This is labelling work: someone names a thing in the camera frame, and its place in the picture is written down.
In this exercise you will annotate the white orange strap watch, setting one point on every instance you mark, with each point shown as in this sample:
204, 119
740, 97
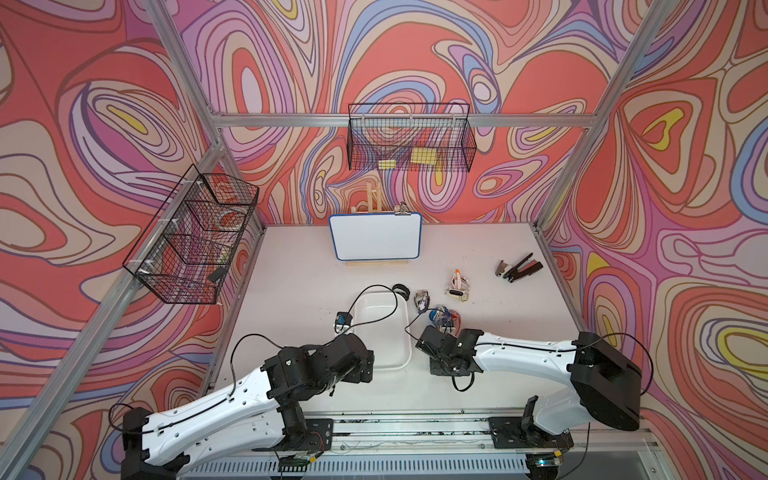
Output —
458, 279

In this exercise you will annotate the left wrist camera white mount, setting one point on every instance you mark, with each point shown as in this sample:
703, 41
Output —
343, 322

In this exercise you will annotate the black red pliers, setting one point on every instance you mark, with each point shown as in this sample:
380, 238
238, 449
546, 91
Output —
526, 267

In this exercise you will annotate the black wire basket back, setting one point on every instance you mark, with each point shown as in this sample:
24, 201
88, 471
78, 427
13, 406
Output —
381, 135

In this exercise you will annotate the black binder clip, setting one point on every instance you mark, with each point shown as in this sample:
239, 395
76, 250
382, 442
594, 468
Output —
402, 209

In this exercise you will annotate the wooden board easel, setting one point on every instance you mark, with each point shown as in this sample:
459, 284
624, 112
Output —
372, 201

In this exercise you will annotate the brown purple strap watch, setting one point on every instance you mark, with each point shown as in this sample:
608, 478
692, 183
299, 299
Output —
421, 301

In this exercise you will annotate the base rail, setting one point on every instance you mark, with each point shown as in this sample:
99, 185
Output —
454, 445

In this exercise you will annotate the black smart watch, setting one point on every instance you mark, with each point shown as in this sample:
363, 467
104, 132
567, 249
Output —
402, 290

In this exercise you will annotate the blue transparent watch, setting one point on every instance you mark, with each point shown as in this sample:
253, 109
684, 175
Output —
441, 317

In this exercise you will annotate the white board blue rim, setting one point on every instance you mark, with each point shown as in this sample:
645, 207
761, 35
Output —
375, 236

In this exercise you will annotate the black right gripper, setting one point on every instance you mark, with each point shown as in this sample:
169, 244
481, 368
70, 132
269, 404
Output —
435, 370

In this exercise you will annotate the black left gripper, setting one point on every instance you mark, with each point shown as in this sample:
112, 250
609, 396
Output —
359, 375

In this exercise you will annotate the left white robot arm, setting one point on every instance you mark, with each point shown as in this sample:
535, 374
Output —
261, 411

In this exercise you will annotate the black wire basket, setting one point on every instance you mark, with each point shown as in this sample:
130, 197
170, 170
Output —
381, 135
185, 254

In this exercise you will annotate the white plastic storage box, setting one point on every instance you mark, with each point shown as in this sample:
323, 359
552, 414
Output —
379, 318

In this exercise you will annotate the yellow sticky note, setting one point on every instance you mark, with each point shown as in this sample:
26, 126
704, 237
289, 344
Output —
424, 156

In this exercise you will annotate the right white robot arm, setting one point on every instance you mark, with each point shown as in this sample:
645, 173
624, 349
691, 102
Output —
598, 383

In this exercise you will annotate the black wire basket left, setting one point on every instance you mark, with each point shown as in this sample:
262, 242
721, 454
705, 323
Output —
185, 254

